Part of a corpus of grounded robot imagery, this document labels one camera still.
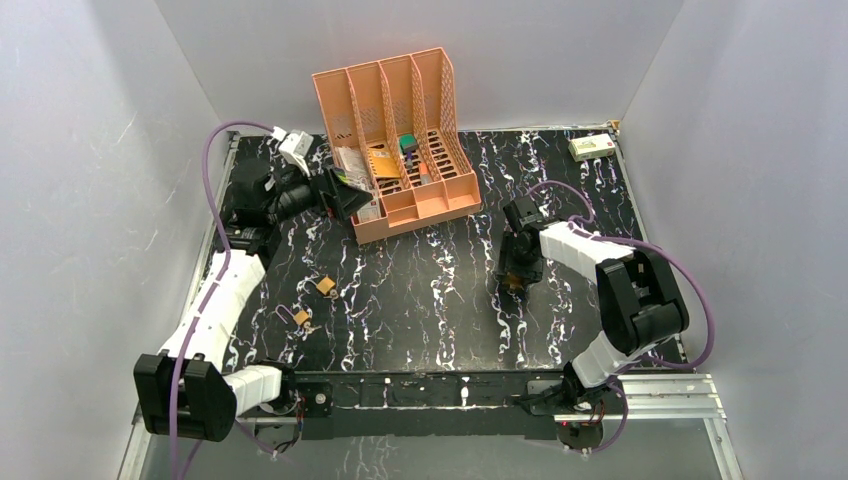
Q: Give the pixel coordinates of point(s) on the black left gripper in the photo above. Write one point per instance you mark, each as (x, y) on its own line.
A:
(330, 192)

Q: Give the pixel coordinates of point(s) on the white paper sheet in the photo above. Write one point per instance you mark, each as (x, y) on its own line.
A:
(354, 167)

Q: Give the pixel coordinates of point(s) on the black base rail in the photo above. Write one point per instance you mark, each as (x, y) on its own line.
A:
(441, 403)

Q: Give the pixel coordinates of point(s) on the green teal box in organizer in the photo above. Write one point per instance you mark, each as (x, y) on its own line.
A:
(407, 143)

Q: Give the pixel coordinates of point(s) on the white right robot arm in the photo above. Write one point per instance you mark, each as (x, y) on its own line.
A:
(640, 304)

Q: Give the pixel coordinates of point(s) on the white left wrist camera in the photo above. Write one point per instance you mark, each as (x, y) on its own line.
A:
(294, 148)

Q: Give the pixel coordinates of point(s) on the brass padlock lower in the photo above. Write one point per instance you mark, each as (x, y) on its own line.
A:
(300, 320)

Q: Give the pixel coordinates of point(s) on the yellow envelope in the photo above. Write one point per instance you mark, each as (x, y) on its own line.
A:
(383, 164)

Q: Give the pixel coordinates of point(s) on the large brass padlock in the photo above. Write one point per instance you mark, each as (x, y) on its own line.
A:
(513, 282)

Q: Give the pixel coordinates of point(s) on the white green small box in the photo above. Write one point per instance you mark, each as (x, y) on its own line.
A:
(592, 147)

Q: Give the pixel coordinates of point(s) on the grey-green small box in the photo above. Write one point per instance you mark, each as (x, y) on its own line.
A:
(370, 212)

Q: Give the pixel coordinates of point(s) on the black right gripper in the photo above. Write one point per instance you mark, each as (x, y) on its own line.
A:
(507, 264)

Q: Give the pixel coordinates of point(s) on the orange plastic file organizer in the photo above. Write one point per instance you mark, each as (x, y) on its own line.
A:
(371, 105)

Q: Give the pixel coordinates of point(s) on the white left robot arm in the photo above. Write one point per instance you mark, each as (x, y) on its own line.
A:
(182, 390)

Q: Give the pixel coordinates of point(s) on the brass padlock upper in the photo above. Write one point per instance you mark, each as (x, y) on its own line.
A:
(325, 286)

